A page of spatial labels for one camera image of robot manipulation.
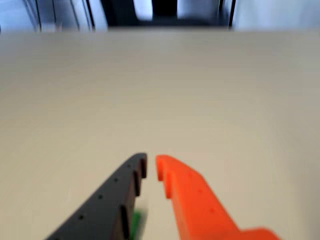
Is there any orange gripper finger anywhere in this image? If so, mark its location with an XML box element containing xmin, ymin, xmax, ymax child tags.
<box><xmin>155</xmin><ymin>154</ymin><xmax>282</xmax><ymax>240</ymax></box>

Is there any green capped marker pen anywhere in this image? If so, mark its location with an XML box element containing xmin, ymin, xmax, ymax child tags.
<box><xmin>129</xmin><ymin>199</ymin><xmax>150</xmax><ymax>240</ymax></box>

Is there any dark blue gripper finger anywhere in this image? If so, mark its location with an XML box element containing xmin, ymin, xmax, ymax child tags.
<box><xmin>43</xmin><ymin>152</ymin><xmax>149</xmax><ymax>240</ymax></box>

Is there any dark blurred background furniture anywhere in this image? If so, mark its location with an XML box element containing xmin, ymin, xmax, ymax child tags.
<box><xmin>106</xmin><ymin>0</ymin><xmax>237</xmax><ymax>27</ymax></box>

